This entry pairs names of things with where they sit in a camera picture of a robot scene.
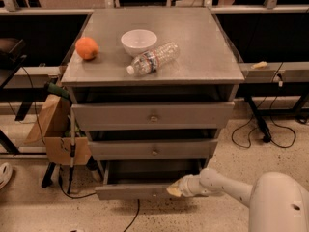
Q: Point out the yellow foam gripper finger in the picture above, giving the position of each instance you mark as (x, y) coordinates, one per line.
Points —
(174, 189)

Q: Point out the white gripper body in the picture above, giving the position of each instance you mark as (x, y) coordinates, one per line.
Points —
(185, 185)

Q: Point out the grey bottom drawer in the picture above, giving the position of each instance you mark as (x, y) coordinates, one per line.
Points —
(143, 179)

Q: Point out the grey drawer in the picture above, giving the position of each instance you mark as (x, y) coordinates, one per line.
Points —
(153, 113)
(143, 179)
(153, 145)

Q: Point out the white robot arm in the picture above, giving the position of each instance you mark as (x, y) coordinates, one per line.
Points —
(276, 201)

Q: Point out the grey middle drawer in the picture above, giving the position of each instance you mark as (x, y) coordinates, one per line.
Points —
(153, 145)

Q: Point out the grey top drawer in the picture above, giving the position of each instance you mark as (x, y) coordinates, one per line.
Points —
(153, 113)

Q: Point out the grey drawer cabinet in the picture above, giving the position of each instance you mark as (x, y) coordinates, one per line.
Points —
(206, 68)

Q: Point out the black table leg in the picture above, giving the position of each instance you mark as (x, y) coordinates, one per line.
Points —
(262, 125)

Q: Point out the clear plastic water bottle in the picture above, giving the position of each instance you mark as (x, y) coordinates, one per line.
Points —
(150, 60)

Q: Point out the cardboard box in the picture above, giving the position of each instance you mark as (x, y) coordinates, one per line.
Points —
(52, 126)

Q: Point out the yellow foam piece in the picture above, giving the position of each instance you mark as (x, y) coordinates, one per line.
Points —
(259, 65)

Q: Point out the white bowl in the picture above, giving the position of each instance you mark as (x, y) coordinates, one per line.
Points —
(137, 41)

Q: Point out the orange fruit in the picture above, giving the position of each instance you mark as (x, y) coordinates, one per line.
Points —
(86, 48)

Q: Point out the white shoe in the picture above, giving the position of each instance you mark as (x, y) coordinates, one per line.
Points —
(6, 172)

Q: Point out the green handled grabber stick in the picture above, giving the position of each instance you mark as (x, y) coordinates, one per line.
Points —
(60, 92)

